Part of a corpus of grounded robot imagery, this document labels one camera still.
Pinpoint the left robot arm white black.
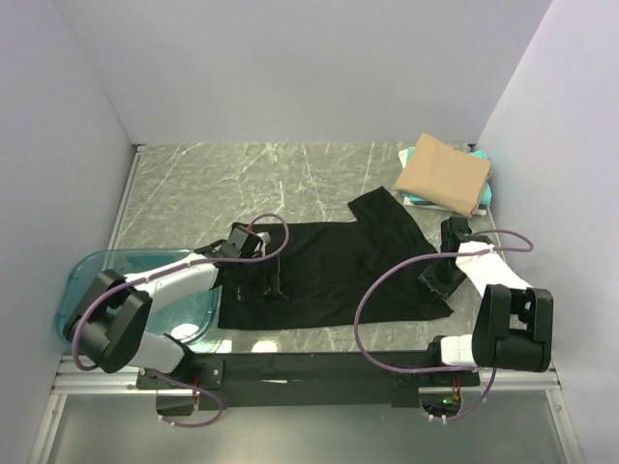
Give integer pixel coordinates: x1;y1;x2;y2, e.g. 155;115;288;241
63;222;290;389

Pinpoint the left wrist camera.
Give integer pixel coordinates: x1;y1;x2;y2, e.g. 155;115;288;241
221;224;271;258

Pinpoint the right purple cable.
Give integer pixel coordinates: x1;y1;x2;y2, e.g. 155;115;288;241
353;229;534;424

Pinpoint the blue transparent plastic bin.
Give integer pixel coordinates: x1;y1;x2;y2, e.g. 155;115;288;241
55;248;221;343

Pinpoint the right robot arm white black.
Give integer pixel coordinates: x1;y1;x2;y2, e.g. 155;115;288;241
420;217;553;386

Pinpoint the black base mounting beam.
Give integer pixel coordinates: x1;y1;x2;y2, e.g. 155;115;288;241
136;351;481;416

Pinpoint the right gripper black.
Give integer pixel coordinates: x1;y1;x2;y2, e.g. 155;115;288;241
417;254;469;304

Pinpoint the purple cable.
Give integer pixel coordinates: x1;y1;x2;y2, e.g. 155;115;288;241
353;229;534;424
70;213;291;429

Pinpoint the black t shirt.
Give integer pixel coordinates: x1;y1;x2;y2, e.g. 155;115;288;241
218;188;435;331

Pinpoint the folded tan t shirt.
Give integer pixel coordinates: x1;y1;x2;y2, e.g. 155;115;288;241
394;133;491;217

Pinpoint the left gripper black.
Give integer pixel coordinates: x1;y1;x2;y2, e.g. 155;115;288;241
235;253;288;304

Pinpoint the folded teal t shirt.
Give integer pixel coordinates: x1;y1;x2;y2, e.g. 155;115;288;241
398;147;492;208

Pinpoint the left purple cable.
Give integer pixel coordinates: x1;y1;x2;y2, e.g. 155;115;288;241
70;213;291;429

